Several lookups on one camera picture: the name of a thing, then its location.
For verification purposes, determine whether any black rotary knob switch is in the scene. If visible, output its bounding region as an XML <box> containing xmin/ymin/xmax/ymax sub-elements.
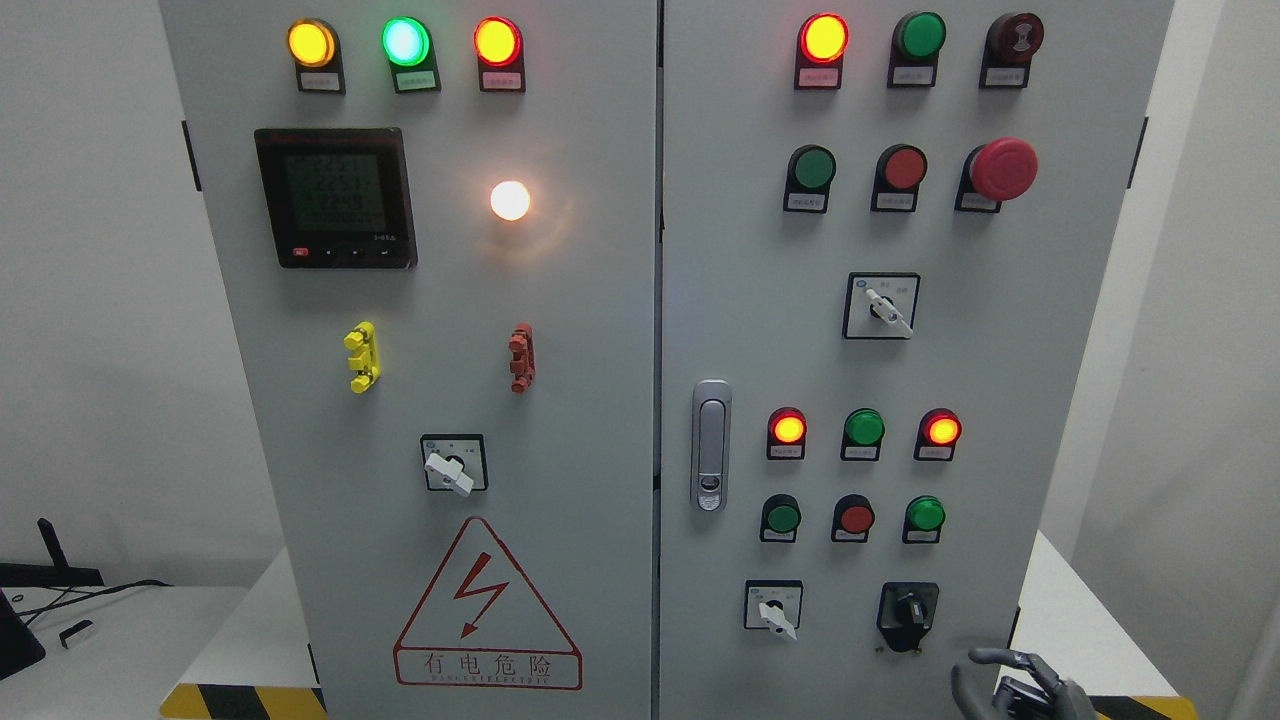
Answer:
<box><xmin>877</xmin><ymin>582</ymin><xmax>940</xmax><ymax>653</ymax></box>

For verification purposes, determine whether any red terminal connector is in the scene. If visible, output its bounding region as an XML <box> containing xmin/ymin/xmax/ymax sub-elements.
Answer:
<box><xmin>507</xmin><ymin>322</ymin><xmax>536</xmax><ymax>395</ymax></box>

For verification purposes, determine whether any red lit indicator middle left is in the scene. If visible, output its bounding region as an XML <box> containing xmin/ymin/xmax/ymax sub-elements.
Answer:
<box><xmin>765</xmin><ymin>406</ymin><xmax>806</xmax><ymax>460</ymax></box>

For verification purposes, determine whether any red lit indicator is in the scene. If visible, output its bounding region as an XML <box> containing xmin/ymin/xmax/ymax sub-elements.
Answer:
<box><xmin>794</xmin><ymin>12</ymin><xmax>850</xmax><ymax>91</ymax></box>
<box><xmin>765</xmin><ymin>406</ymin><xmax>806</xmax><ymax>460</ymax></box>

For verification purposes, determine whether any white lit indicator lamp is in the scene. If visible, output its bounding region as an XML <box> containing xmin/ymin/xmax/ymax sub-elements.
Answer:
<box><xmin>489</xmin><ymin>179</ymin><xmax>531</xmax><ymax>222</ymax></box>

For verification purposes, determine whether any green push button lower left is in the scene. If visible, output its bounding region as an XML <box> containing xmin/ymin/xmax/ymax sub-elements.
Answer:
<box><xmin>759</xmin><ymin>495</ymin><xmax>803</xmax><ymax>543</ymax></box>

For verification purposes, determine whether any green indicator middle centre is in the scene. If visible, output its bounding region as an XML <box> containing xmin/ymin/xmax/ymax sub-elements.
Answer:
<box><xmin>840</xmin><ymin>407</ymin><xmax>886</xmax><ymax>462</ymax></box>

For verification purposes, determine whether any grey left cabinet door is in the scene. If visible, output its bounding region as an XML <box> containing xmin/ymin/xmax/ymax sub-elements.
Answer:
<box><xmin>160</xmin><ymin>1</ymin><xmax>658</xmax><ymax>719</ymax></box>

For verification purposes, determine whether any grey cabinet door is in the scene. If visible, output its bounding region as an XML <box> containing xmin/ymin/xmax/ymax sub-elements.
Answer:
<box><xmin>658</xmin><ymin>1</ymin><xmax>1172</xmax><ymax>719</ymax></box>
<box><xmin>160</xmin><ymin>1</ymin><xmax>658</xmax><ymax>719</ymax></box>

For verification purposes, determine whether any green push button upper row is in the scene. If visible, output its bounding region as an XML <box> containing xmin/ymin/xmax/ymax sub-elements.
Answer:
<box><xmin>783</xmin><ymin>143</ymin><xmax>837</xmax><ymax>214</ymax></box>

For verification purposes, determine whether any red push button lower centre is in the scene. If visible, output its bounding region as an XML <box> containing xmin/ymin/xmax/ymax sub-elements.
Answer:
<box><xmin>829</xmin><ymin>495</ymin><xmax>876</xmax><ymax>544</ymax></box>

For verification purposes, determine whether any grey right cabinet door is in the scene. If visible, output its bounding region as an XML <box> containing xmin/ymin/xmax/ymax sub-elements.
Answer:
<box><xmin>658</xmin><ymin>1</ymin><xmax>1172</xmax><ymax>719</ymax></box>

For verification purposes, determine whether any yellow terminal connector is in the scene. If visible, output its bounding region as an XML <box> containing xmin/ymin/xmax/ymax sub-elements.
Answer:
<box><xmin>343</xmin><ymin>322</ymin><xmax>381</xmax><ymax>395</ymax></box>

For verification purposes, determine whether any red indicator middle right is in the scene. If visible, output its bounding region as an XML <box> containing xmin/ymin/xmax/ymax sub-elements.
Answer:
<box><xmin>914</xmin><ymin>407</ymin><xmax>963</xmax><ymax>462</ymax></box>

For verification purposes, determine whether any red electric hazard warning sticker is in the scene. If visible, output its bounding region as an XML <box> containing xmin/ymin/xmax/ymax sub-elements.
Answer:
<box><xmin>394</xmin><ymin>516</ymin><xmax>582</xmax><ymax>691</ymax></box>

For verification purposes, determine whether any red push button upper row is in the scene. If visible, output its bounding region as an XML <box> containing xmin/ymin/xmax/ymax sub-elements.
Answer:
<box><xmin>870</xmin><ymin>143</ymin><xmax>928</xmax><ymax>213</ymax></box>

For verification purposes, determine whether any green push button lower right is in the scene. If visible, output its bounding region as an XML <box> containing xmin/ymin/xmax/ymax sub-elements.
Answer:
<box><xmin>901</xmin><ymin>495</ymin><xmax>946</xmax><ymax>544</ymax></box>

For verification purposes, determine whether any black digital power meter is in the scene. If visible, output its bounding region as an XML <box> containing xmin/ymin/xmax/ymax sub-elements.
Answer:
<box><xmin>253</xmin><ymin>127</ymin><xmax>419</xmax><ymax>269</ymax></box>

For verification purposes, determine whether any red lit indicator left door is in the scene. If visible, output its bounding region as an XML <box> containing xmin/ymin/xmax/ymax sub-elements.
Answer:
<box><xmin>474</xmin><ymin>15</ymin><xmax>526</xmax><ymax>94</ymax></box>

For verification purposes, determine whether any red lit indicator top right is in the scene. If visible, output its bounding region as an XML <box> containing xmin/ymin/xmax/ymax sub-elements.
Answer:
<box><xmin>794</xmin><ymin>12</ymin><xmax>850</xmax><ymax>91</ymax></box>

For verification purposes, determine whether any green lit indicator light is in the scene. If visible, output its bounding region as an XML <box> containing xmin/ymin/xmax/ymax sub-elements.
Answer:
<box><xmin>381</xmin><ymin>15</ymin><xmax>440</xmax><ymax>94</ymax></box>

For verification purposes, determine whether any red emergency stop mushroom button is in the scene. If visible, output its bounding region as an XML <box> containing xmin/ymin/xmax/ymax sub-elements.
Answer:
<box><xmin>954</xmin><ymin>137</ymin><xmax>1039</xmax><ymax>214</ymax></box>

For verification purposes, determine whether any green indicator top right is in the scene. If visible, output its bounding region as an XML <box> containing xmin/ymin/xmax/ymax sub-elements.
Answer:
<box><xmin>886</xmin><ymin>12</ymin><xmax>947</xmax><ymax>88</ymax></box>

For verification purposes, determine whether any yellow indicator light top left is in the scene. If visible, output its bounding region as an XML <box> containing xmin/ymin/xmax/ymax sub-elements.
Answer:
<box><xmin>285</xmin><ymin>17</ymin><xmax>346</xmax><ymax>94</ymax></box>

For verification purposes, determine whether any dark red buzzer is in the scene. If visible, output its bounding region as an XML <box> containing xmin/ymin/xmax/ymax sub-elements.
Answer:
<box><xmin>979</xmin><ymin>12</ymin><xmax>1044</xmax><ymax>88</ymax></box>

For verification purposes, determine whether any yellow black hazard tape left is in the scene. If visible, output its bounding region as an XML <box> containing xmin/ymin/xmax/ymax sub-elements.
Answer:
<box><xmin>159</xmin><ymin>683</ymin><xmax>329</xmax><ymax>719</ymax></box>

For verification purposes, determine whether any yellow black hazard tape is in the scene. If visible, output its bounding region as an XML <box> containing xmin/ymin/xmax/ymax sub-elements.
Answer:
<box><xmin>1091</xmin><ymin>696</ymin><xmax>1198</xmax><ymax>720</ymax></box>
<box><xmin>159</xmin><ymin>683</ymin><xmax>329</xmax><ymax>719</ymax></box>

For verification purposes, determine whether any yellow black hazard tape right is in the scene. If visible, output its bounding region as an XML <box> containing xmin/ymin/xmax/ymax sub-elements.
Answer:
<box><xmin>1091</xmin><ymin>696</ymin><xmax>1198</xmax><ymax>720</ymax></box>

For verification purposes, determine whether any black device with antenna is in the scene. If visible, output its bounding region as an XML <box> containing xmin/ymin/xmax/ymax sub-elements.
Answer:
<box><xmin>1</xmin><ymin>518</ymin><xmax>104</xmax><ymax>587</ymax></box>

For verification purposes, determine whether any small black white adapter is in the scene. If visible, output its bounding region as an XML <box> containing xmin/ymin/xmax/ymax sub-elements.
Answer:
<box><xmin>58</xmin><ymin>619</ymin><xmax>96</xmax><ymax>650</ymax></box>

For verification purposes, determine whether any black monitor corner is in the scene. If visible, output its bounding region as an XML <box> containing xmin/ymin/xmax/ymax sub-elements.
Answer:
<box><xmin>0</xmin><ymin>592</ymin><xmax>46</xmax><ymax>680</ymax></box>

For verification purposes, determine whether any silver door latch handle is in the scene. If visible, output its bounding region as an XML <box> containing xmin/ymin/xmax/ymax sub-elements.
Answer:
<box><xmin>690</xmin><ymin>379</ymin><xmax>732</xmax><ymax>512</ymax></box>

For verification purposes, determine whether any white selector switch left door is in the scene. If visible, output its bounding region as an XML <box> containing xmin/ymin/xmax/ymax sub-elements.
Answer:
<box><xmin>420</xmin><ymin>434</ymin><xmax>489</xmax><ymax>497</ymax></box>

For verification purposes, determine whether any white selector switch door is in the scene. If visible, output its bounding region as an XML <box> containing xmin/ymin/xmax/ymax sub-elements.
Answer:
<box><xmin>742</xmin><ymin>580</ymin><xmax>804</xmax><ymax>641</ymax></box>
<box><xmin>420</xmin><ymin>434</ymin><xmax>489</xmax><ymax>497</ymax></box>

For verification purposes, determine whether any white selector switch upper right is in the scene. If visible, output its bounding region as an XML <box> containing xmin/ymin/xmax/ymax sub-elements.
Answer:
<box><xmin>842</xmin><ymin>272</ymin><xmax>922</xmax><ymax>340</ymax></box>

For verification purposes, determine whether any white selector switch lower right door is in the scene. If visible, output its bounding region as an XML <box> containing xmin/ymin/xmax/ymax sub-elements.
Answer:
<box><xmin>742</xmin><ymin>580</ymin><xmax>804</xmax><ymax>641</ymax></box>

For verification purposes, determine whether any black cable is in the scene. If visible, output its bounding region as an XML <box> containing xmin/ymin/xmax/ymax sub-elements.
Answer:
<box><xmin>12</xmin><ymin>578</ymin><xmax>175</xmax><ymax>630</ymax></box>

